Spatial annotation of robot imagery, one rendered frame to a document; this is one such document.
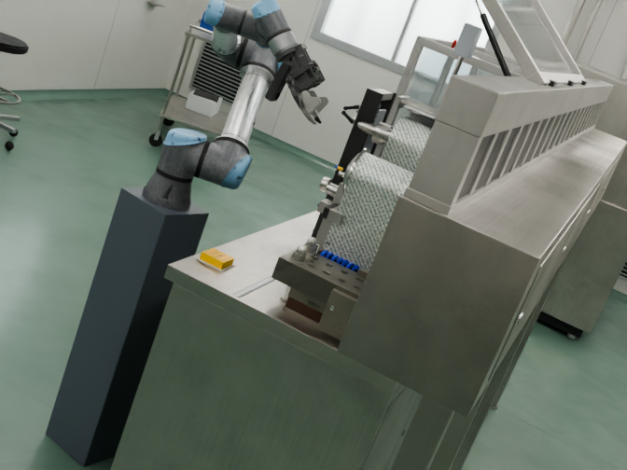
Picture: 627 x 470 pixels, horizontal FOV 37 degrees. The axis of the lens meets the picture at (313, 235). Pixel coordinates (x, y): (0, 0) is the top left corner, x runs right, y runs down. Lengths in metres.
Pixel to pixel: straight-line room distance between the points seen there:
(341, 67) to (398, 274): 6.82
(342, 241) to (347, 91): 5.88
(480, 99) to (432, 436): 0.61
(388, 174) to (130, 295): 0.93
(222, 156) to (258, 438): 0.87
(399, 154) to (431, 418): 1.13
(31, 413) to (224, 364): 1.12
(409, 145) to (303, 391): 0.77
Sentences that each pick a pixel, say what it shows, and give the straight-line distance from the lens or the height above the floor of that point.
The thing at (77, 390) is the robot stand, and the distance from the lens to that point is 3.13.
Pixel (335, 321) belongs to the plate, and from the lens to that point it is 2.30.
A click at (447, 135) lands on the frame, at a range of 1.54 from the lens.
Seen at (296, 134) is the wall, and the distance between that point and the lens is 8.51.
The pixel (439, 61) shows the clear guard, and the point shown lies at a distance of 3.45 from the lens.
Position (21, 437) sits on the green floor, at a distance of 3.24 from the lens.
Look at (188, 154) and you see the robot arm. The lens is 2.81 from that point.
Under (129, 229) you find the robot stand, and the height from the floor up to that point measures 0.80.
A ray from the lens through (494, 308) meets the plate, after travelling 1.55.
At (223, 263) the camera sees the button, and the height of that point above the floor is 0.92.
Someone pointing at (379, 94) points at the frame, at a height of 1.44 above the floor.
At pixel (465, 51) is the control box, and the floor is 1.63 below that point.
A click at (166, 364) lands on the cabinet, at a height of 0.65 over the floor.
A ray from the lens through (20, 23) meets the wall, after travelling 7.07.
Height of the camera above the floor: 1.76
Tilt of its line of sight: 16 degrees down
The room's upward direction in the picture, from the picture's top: 21 degrees clockwise
